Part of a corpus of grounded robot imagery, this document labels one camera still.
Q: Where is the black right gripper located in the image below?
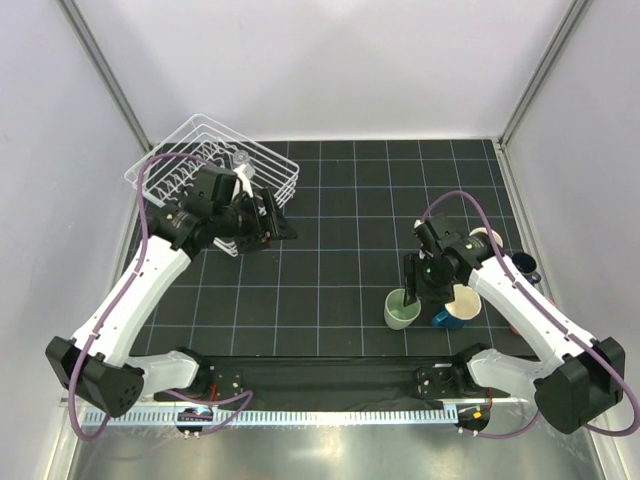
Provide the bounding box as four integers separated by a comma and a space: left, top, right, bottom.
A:
403, 252, 456, 308

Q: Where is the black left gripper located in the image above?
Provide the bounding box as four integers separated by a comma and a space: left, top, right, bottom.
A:
212, 187, 297, 254

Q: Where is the light green plastic cup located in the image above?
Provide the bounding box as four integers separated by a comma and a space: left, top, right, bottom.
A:
383, 289, 422, 331

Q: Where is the clear faceted glass cup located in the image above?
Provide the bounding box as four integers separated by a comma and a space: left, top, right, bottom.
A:
231, 150, 255, 178

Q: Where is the dark navy glazed mug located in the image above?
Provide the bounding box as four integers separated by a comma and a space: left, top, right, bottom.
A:
511, 252, 541, 285

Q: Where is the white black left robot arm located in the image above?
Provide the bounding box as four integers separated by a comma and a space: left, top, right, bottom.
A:
45, 189, 298, 418

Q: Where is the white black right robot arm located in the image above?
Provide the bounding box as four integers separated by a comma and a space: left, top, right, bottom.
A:
403, 229, 639, 434

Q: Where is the blue mug white inside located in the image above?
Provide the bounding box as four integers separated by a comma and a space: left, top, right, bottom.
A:
431, 284, 482, 330

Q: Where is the black grid mat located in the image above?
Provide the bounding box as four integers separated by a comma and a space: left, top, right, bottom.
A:
131, 139, 531, 357

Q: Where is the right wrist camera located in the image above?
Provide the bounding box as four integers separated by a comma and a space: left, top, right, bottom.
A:
413, 214, 461, 255

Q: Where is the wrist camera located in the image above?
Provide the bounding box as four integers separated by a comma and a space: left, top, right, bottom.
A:
413, 214, 461, 255
189, 165, 237, 215

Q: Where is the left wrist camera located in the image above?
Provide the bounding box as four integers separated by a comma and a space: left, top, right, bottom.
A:
189, 165, 237, 215

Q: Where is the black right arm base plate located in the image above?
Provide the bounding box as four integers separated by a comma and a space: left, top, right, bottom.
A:
413, 364, 457, 400

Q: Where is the white wire dish rack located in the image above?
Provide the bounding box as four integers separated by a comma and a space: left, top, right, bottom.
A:
125, 114, 300, 257

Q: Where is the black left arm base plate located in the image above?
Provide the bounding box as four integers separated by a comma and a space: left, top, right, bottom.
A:
210, 366, 244, 401

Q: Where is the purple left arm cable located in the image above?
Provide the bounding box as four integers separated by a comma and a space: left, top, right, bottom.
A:
64, 153, 255, 442

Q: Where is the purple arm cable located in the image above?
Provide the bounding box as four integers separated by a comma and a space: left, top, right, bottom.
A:
421, 190, 626, 440
64, 153, 255, 442

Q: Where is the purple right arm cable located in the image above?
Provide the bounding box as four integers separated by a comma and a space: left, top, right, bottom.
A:
421, 190, 626, 440

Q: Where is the white slotted cable duct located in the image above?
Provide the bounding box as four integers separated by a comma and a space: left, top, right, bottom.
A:
109, 403, 458, 428

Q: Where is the aluminium frame post left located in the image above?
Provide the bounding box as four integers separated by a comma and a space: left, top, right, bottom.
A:
56, 0, 152, 152

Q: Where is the aluminium frame post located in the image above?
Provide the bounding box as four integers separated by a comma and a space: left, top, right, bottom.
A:
497, 0, 594, 151
56, 0, 152, 152

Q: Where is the aluminium frame post right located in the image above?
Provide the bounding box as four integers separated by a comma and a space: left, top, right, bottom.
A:
497, 0, 594, 151

